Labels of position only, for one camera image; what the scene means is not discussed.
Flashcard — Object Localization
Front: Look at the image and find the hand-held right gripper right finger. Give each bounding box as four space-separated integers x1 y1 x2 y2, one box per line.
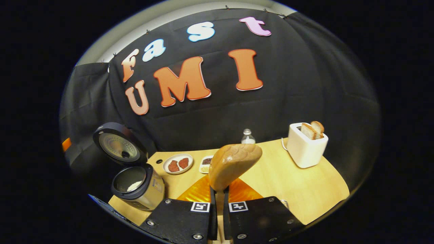
224 178 305 244

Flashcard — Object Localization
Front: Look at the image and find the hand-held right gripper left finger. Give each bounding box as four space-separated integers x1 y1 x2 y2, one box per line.
140 175 217 244

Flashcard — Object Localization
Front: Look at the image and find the wooden spoon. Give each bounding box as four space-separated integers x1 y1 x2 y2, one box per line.
208 143 263 244

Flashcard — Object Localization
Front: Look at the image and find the dark grey rice cooker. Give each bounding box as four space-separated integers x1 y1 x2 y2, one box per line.
93 122 165 211

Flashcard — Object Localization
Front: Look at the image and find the divided white bean dish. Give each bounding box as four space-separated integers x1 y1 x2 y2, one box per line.
199 155 215 174

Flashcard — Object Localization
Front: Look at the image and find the round white plate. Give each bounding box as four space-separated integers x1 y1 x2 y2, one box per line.
163 154 194 175

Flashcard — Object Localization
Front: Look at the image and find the green drink bottle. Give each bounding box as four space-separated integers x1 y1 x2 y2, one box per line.
241 129 256 145

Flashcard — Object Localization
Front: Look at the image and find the white toaster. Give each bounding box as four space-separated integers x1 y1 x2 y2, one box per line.
287 123 329 169

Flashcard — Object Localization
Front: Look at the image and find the toast bread slice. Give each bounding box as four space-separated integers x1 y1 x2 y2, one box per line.
311 121 325 140
301 123 318 140

